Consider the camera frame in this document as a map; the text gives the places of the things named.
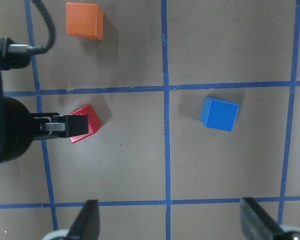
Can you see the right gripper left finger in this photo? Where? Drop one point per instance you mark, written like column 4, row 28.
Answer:
column 87, row 224

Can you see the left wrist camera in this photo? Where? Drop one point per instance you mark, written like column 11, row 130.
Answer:
column 14, row 55

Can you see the red block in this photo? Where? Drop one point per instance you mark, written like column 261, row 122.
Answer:
column 94, row 124

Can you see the blue block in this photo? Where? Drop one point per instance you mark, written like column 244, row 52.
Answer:
column 219, row 114

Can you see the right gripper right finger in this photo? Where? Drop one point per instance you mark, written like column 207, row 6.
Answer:
column 256, row 223

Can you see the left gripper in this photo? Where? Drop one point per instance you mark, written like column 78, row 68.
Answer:
column 19, row 127

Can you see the orange block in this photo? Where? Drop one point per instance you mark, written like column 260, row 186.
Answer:
column 84, row 20

